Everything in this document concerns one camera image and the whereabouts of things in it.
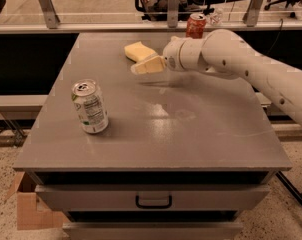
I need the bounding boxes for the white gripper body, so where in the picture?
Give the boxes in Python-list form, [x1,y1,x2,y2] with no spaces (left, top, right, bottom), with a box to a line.
[163,38,186,72]

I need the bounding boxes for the yellow sponge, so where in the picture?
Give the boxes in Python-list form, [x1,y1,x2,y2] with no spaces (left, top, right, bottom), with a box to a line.
[124,42,156,62]

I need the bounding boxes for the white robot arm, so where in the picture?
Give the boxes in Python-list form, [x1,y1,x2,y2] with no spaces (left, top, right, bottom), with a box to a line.
[124,29,302,126]

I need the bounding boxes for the orange soda can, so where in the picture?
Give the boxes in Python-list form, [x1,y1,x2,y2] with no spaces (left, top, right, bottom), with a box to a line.
[186,13,206,39]

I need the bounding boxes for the white green 7up can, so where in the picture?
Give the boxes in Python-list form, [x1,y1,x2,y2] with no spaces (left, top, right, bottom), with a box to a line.
[71,79,109,134]

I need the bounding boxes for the crumpled clear plastic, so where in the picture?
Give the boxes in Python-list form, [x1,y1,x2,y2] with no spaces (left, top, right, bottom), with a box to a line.
[207,9,223,26]

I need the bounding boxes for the grey drawer cabinet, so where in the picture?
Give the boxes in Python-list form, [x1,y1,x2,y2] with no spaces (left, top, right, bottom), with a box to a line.
[15,33,291,240]

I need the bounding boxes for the metal railing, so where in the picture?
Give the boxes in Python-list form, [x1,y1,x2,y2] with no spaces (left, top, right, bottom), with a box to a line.
[0,0,302,35]

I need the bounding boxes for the cardboard box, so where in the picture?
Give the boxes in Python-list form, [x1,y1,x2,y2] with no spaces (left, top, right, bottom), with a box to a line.
[5,172,68,230]

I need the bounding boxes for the black drawer handle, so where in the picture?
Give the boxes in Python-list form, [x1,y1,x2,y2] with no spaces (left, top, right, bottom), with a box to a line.
[135,195,173,209]

